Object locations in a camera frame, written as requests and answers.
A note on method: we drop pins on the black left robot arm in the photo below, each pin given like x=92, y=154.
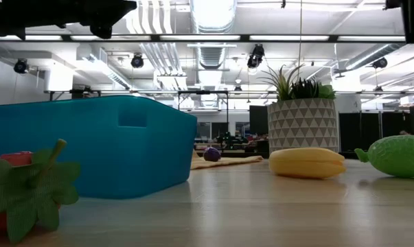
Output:
x=21, y=13

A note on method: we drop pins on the black standing panel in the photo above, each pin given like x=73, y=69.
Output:
x=259, y=120

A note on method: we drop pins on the dark green succulent plant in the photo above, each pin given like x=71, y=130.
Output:
x=304, y=90

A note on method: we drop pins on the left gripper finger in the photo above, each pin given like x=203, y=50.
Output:
x=128, y=6

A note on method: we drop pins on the black background rig frame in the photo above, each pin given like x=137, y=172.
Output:
x=203, y=92

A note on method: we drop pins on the light green toy fruit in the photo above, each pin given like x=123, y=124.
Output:
x=399, y=156

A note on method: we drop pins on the teal plastic tub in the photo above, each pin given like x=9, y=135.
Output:
x=90, y=154

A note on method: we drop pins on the purple toy ball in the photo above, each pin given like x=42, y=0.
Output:
x=212, y=154

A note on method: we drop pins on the black partition wall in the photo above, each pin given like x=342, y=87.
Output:
x=361, y=130

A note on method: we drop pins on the red toy strawberry green leaves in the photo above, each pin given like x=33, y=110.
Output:
x=21, y=192

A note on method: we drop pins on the light green leafy plant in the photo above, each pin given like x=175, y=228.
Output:
x=327, y=92

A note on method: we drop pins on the spiky green grass plant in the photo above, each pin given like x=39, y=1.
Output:
x=282, y=85

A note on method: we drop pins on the yellow cloth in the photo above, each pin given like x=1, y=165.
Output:
x=227, y=162

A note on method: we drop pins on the silver ventilation duct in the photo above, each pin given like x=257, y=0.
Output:
x=213, y=17

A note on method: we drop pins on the black table edge rail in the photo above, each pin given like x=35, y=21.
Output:
x=349, y=155

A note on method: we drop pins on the white grey triangle planter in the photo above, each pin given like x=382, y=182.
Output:
x=302, y=123

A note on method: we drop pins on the black ceiling fixture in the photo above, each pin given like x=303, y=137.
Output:
x=380, y=62
x=137, y=61
x=20, y=66
x=255, y=56

